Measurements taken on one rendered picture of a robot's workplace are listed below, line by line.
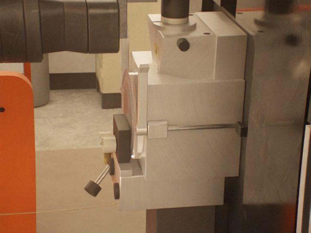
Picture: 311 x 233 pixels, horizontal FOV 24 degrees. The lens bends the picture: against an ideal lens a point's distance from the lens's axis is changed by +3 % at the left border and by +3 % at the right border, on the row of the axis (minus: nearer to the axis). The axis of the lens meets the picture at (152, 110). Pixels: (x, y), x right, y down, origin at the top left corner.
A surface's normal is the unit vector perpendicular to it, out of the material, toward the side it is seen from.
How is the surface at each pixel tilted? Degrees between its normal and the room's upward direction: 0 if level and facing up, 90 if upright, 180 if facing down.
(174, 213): 90
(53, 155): 0
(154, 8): 90
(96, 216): 0
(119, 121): 0
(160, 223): 90
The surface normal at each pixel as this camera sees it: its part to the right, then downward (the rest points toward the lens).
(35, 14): 0.17, 0.05
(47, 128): 0.03, -0.93
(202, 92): 0.17, 0.37
